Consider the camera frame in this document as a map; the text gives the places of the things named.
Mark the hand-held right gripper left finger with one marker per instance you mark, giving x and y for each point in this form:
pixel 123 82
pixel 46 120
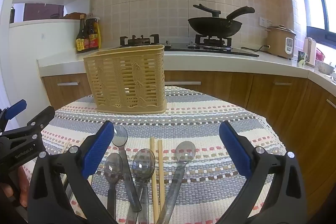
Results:
pixel 96 153

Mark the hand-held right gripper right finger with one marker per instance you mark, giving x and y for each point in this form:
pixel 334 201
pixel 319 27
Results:
pixel 236 153

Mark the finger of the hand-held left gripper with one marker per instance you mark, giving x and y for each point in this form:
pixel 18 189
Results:
pixel 15 109
pixel 43 116

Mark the clear grey plastic spoon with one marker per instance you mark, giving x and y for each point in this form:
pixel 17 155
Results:
pixel 120 136
pixel 113 165
pixel 143 161

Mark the pale bamboo chopstick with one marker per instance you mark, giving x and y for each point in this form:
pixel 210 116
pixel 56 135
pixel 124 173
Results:
pixel 65 148
pixel 161 174
pixel 154 174

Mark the metal spoon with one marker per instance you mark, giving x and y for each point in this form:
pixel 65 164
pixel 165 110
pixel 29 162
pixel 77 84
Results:
pixel 185 151

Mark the beige plastic utensil basket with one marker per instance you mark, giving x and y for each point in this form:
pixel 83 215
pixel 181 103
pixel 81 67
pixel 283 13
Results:
pixel 126 77

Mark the person's left hand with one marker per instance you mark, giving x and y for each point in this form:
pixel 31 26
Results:
pixel 23 187

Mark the striped woven tablecloth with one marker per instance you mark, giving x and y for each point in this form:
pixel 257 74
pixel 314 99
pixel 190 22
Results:
pixel 197 113

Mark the dark soy sauce bottle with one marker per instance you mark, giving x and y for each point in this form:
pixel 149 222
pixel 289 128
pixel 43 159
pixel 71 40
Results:
pixel 82 40

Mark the black pan support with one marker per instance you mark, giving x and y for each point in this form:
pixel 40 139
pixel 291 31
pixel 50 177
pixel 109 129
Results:
pixel 214 41
pixel 139 40

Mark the white mug with green print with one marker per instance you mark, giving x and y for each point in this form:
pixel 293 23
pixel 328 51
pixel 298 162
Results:
pixel 302 58

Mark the beige rice cooker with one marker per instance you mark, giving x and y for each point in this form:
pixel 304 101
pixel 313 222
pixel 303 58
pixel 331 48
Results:
pixel 279 41

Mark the black gas hob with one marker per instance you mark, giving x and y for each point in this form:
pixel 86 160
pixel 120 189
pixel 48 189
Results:
pixel 178 47

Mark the metal bowl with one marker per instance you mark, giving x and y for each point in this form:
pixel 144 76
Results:
pixel 324 67

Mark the small boxes on counter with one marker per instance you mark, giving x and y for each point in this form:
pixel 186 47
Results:
pixel 310 52

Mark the black wok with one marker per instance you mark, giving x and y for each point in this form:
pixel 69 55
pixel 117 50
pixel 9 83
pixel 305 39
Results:
pixel 212 26

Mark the red container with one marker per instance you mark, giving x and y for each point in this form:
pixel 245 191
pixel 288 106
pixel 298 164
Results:
pixel 320 54

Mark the black spatula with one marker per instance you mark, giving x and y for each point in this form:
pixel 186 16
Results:
pixel 207 10

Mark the white wall socket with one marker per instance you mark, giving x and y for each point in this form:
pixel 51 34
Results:
pixel 265 22

